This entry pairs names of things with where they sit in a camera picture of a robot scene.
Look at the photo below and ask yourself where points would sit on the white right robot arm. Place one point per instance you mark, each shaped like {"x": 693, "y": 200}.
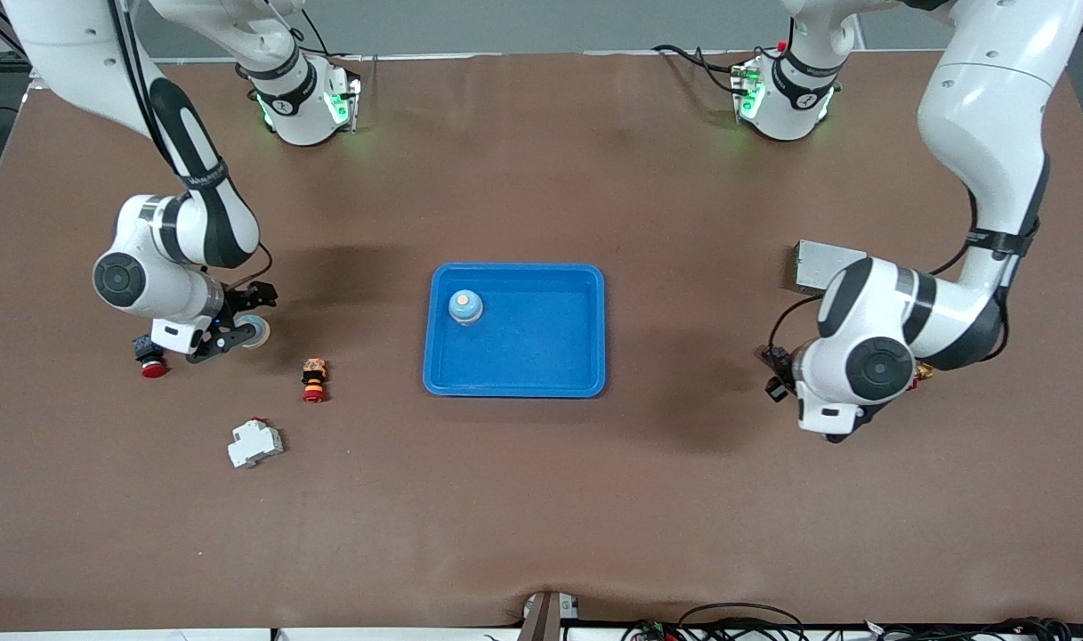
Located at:
{"x": 141, "y": 285}

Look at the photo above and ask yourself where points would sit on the light blue round bell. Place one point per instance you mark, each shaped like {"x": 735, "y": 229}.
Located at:
{"x": 256, "y": 322}
{"x": 465, "y": 307}

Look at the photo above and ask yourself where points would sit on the grey metal box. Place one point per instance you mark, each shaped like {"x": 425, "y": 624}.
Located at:
{"x": 812, "y": 254}

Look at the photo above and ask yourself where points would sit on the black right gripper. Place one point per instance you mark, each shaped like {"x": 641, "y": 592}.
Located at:
{"x": 249, "y": 296}

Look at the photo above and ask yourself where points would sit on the red mushroom button dark body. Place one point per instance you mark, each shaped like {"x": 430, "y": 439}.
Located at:
{"x": 153, "y": 368}

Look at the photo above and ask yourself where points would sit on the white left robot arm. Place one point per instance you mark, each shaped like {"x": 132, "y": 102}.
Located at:
{"x": 986, "y": 116}

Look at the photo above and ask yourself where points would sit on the brass valve red handwheel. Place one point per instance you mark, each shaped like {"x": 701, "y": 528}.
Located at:
{"x": 925, "y": 369}

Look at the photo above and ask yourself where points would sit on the blue plastic tray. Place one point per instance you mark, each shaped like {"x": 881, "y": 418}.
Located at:
{"x": 523, "y": 347}

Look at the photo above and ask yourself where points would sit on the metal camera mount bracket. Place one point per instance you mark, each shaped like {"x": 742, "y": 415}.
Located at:
{"x": 541, "y": 619}

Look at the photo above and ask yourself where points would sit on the orange and red push button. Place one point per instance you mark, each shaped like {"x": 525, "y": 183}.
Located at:
{"x": 314, "y": 378}

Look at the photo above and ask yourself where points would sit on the white circuit breaker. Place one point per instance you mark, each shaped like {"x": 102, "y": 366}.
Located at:
{"x": 254, "y": 442}

